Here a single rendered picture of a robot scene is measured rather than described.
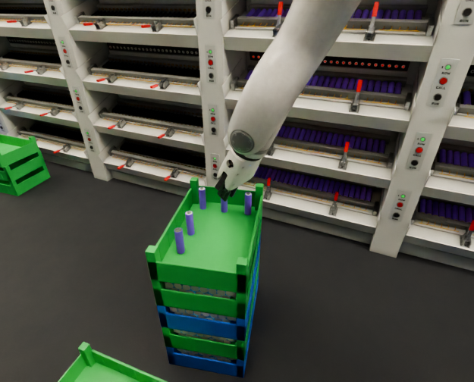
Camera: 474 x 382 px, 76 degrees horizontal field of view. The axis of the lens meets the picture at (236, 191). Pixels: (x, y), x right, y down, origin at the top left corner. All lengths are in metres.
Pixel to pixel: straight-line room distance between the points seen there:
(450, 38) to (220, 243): 0.77
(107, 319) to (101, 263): 0.25
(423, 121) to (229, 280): 0.73
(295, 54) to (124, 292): 0.89
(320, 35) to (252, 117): 0.16
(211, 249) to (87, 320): 0.51
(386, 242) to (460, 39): 0.67
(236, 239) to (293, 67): 0.41
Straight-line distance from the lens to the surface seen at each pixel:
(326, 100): 1.08
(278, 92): 0.50
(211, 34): 1.13
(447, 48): 1.01
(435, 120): 1.05
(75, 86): 1.62
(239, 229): 0.77
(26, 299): 1.23
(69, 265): 1.28
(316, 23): 0.51
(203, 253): 0.71
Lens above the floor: 0.81
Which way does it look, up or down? 32 degrees down
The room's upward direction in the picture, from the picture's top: straight up
